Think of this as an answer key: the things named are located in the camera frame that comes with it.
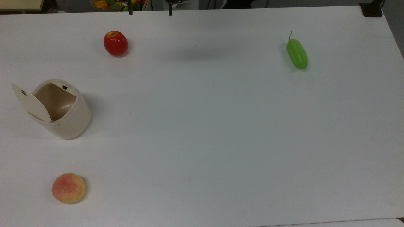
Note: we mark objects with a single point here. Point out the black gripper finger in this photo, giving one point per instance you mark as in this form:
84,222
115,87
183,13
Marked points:
130,8
170,9

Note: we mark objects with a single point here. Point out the cream plastic garbage bin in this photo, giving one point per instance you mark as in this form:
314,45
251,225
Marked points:
75,123

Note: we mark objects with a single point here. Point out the cream round bin lid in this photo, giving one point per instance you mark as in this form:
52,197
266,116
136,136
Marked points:
30,102

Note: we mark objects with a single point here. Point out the bowl of toy fruit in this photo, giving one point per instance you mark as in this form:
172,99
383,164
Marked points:
107,4

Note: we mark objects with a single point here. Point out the red toy apple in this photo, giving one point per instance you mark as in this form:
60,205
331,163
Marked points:
115,44

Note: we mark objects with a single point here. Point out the light wooden table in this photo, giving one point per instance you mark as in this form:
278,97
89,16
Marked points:
19,4

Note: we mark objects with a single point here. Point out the green toy cucumber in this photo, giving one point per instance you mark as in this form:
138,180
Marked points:
297,54

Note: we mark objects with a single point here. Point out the orange pink toy peach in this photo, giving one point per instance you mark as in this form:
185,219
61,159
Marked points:
68,188

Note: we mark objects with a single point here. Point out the black clamp base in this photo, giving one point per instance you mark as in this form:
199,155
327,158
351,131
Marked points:
371,10

